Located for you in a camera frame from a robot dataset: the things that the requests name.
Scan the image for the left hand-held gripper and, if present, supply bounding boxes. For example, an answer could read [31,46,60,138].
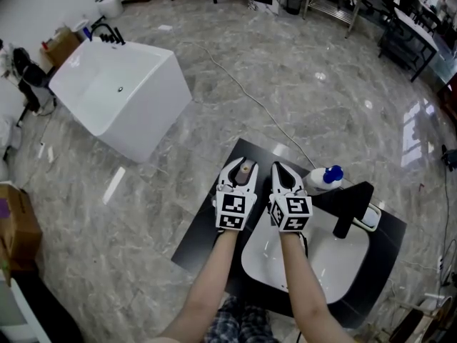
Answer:
[213,156,260,233]

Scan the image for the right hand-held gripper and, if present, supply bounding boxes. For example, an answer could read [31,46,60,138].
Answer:
[267,161,314,233]

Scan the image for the person's left forearm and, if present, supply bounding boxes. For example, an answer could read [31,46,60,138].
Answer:
[159,228,241,343]

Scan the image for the person's right forearm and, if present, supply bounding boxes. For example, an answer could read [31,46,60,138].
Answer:
[279,231,355,343]

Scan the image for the white soap pump bottle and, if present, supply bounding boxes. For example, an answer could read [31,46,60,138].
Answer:
[306,164,345,196]

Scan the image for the black vanity sink cabinet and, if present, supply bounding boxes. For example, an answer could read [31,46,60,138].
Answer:
[171,137,408,331]

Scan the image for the white sink basin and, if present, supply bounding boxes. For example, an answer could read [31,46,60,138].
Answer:
[240,204,371,306]

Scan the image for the white soap dish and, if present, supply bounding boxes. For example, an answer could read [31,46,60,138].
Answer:
[352,202,382,233]

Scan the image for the person's plaid trousers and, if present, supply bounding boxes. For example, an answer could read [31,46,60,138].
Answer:
[204,294,280,343]

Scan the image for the white bathtub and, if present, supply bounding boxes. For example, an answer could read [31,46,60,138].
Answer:
[48,40,194,164]

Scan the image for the black bathtub faucet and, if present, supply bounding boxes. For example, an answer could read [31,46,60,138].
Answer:
[89,23,127,47]

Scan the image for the white round bin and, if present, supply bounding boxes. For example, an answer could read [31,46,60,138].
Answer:
[94,0,125,19]

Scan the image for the open cardboard box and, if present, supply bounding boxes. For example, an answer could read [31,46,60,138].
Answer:
[39,26,81,68]

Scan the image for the large cardboard box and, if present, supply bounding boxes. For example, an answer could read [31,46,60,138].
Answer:
[0,181,44,275]

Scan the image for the black office chair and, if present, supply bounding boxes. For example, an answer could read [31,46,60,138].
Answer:
[11,47,59,118]

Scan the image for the white floor cable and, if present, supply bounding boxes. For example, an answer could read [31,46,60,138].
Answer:
[184,40,318,170]

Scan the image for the black frame table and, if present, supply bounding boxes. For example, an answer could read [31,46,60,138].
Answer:
[377,6,440,84]

